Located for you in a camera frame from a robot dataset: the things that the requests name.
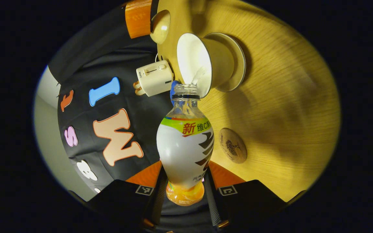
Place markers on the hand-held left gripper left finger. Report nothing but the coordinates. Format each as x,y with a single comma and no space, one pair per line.
156,204

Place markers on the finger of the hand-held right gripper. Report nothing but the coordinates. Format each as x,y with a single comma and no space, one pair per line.
138,19

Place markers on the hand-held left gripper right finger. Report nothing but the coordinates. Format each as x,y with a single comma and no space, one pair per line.
210,204

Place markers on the cream teacup lid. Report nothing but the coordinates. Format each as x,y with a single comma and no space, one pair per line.
160,27

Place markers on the clear labelled water bottle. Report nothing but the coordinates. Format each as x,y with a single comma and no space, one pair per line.
181,152

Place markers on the round wooden coaster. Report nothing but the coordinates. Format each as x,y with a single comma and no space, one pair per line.
233,145

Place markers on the cream ceramic teacup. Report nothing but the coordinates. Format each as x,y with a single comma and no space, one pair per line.
219,61

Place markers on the black backdrop cloth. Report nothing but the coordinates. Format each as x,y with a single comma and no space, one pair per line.
108,61

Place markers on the white toaster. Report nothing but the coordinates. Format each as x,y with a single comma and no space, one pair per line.
154,77

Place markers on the bread slice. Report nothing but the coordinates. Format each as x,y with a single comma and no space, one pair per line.
137,85
140,92

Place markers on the blue towel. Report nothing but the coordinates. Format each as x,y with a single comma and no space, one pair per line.
173,89

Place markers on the cream ceramic saucer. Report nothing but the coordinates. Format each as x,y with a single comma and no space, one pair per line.
238,64

